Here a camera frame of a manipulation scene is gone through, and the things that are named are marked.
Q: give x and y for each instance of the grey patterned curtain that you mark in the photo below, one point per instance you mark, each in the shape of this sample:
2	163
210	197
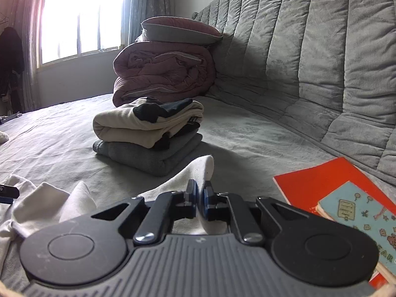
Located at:
145	6
29	83

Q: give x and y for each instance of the red book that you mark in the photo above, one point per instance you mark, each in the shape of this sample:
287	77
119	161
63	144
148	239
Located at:
309	182

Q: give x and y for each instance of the window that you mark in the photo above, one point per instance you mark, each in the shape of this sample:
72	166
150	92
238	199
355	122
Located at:
77	21

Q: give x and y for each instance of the pink and grey pillow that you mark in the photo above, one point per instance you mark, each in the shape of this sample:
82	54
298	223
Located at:
179	31

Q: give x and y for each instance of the white sweatshirt with orange print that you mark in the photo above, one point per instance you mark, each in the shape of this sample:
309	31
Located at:
40	201

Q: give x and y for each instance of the grey quilted headboard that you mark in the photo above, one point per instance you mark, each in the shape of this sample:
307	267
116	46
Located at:
309	52

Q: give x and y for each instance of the grey bed sheet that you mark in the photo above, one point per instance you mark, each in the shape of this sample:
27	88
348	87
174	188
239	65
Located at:
247	136

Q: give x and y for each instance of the folded pink quilt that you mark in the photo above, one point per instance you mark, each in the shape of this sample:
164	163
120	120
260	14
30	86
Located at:
161	71

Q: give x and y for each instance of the white plush dog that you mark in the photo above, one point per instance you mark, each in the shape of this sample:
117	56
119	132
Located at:
2	137

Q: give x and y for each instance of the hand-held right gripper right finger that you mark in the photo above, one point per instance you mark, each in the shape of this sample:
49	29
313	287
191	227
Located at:
204	201

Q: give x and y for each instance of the dark hanging clothes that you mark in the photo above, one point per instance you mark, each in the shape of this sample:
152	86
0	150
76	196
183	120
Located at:
10	55

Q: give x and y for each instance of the light blue cartoon notebook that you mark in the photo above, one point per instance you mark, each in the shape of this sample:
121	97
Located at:
365	219

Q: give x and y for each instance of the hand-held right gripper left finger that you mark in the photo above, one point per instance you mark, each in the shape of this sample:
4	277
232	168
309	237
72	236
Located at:
193	198

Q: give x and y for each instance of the folded cream garment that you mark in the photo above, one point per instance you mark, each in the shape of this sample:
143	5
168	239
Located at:
123	126

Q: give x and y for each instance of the folded grey sweater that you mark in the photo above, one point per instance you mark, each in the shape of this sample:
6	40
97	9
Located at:
139	157

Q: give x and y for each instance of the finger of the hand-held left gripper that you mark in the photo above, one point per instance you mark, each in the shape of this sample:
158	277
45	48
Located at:
7	191

